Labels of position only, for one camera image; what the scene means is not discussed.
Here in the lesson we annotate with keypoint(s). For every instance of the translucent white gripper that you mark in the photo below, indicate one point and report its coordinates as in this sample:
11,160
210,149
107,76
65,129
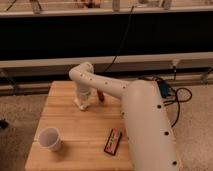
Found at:
82,95

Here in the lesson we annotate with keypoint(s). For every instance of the white sponge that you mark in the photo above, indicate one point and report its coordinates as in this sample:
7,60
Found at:
82,105

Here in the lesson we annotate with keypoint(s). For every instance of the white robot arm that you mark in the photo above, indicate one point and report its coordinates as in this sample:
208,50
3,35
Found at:
150,136

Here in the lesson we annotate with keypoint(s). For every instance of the small red brown object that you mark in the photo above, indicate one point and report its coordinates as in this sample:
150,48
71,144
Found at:
101,96

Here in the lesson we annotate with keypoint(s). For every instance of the red black snack packet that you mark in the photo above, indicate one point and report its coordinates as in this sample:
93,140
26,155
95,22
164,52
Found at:
113,142

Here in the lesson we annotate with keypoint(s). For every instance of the white paper cup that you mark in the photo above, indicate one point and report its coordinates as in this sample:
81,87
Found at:
49,138

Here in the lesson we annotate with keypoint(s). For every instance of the blue floor box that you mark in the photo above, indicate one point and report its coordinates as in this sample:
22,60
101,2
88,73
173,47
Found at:
164,89

